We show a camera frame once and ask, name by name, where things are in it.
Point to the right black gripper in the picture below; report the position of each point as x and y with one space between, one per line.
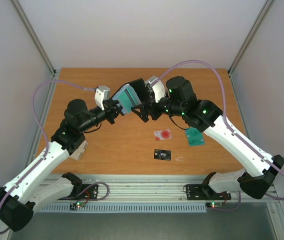
150 109

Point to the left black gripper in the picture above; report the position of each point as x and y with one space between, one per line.
113 111

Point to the green credit card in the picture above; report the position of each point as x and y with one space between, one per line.
127 100
193 133
196 142

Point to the black leather card holder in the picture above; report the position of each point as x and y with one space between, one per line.
137 87

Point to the red white credit card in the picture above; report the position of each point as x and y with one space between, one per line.
162 135

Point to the black VIP credit card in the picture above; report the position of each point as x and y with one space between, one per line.
161 154

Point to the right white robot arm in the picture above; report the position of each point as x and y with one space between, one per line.
176 98

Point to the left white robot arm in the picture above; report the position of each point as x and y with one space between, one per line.
20 198

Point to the grey card holder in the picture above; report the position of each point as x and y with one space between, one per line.
77 154

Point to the left circuit board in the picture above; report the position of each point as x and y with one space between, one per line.
78 205

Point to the circuit board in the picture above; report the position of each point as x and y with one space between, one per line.
213 205
78 205

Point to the right circuit board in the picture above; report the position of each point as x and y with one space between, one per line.
213 205

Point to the aluminium frame rails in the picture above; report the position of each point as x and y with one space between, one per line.
144 188

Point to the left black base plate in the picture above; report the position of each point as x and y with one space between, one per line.
90 193

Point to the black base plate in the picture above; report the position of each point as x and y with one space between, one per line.
90 193
196 192

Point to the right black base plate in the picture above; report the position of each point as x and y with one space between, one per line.
196 192

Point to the grey slotted cable duct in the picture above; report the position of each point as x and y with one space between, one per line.
123 208

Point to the left aluminium corner post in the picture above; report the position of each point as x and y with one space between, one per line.
30 30

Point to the aluminium corner post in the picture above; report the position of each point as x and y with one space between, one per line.
266 7
30 30

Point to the right aluminium corner post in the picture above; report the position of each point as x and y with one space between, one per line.
266 7

